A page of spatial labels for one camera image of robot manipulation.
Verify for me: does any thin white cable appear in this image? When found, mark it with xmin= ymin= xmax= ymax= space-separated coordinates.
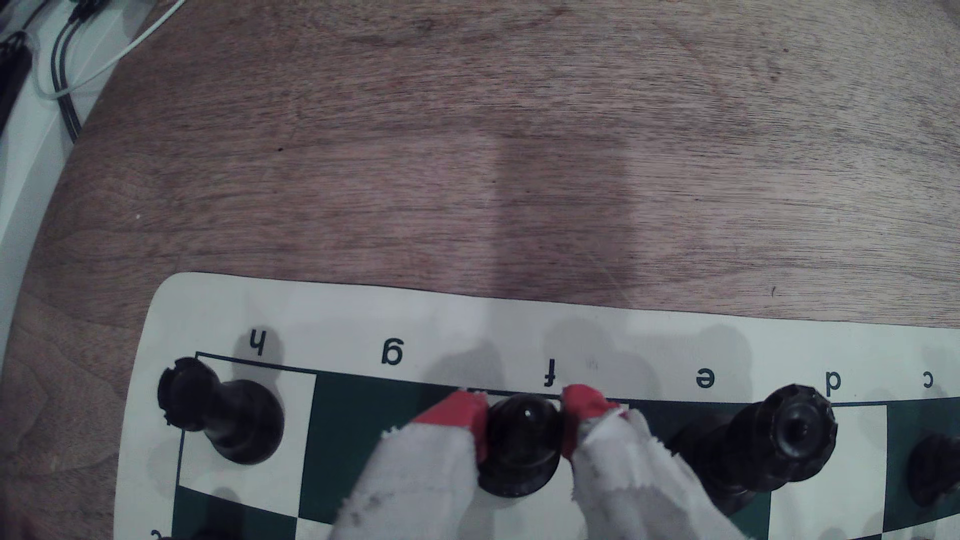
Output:
xmin=36 ymin=0 xmax=187 ymax=100

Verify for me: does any black queen chess piece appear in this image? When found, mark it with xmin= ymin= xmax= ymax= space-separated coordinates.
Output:
xmin=666 ymin=384 xmax=840 ymax=519

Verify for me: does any green and white chess mat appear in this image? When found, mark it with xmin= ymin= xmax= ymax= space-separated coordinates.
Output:
xmin=112 ymin=271 xmax=960 ymax=540

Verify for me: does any black rook chess piece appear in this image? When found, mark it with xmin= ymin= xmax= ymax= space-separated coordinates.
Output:
xmin=156 ymin=357 xmax=286 ymax=466
xmin=906 ymin=433 xmax=960 ymax=508

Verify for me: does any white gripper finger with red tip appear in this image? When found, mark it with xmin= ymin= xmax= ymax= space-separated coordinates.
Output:
xmin=562 ymin=384 xmax=751 ymax=540
xmin=330 ymin=390 xmax=500 ymax=540

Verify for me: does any black bishop chess piece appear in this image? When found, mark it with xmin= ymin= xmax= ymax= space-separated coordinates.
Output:
xmin=477 ymin=393 xmax=565 ymax=499

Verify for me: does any black flat device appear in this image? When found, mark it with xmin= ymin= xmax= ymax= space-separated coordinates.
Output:
xmin=0 ymin=30 xmax=35 ymax=138

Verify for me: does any thin black cable pair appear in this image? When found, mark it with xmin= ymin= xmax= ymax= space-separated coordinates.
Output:
xmin=49 ymin=0 xmax=102 ymax=145

